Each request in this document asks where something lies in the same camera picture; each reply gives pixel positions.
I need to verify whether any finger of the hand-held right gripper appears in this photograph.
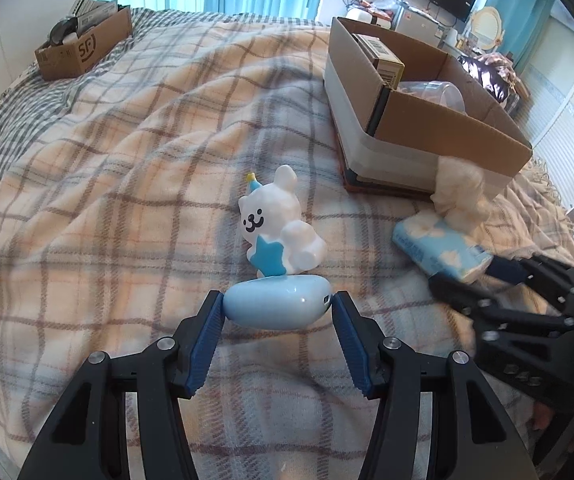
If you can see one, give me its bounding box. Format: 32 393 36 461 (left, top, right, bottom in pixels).
486 254 574 307
429 272 574 347

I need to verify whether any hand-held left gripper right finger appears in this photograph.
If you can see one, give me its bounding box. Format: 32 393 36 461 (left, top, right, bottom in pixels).
333 292 538 480

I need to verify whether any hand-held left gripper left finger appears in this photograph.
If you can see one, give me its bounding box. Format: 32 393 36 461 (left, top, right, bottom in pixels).
17 290 226 480

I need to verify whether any blue cloud print tissue pack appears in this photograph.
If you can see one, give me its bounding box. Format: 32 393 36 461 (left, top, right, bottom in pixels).
392 155 496 283

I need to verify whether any white bear figurine blue base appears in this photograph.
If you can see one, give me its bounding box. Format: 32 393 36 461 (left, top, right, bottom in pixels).
223 164 332 331

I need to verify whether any beige plaid blanket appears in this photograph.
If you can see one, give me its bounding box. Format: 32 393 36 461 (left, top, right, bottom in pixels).
0 12 574 466

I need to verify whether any large taped cardboard box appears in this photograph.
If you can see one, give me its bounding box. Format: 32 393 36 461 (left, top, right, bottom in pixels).
323 16 534 196

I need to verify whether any clear plastic container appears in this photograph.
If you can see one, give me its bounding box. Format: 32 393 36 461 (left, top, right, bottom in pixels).
398 80 466 114

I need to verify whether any shiny silver quilted cloth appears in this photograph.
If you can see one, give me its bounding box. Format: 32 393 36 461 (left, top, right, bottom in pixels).
458 54 520 111

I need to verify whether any oval cream framed mirror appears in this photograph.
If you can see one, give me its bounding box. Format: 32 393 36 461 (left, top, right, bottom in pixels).
468 6 506 55

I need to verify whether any yellow and white carton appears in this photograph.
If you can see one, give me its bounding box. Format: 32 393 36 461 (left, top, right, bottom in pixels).
351 32 406 92

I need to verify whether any white cabinet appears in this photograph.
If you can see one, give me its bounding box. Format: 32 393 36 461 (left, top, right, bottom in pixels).
395 9 444 47

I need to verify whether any grey checked bed sheet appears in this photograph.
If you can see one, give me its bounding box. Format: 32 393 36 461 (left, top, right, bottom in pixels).
0 7 228 211

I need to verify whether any small printed cardboard box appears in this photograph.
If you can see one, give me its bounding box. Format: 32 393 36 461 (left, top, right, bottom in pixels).
34 4 134 81

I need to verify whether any black round object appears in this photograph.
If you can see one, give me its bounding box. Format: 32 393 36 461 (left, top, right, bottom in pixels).
48 17 82 45

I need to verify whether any grey printed packet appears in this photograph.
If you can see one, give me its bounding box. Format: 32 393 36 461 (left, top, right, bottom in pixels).
71 0 118 32

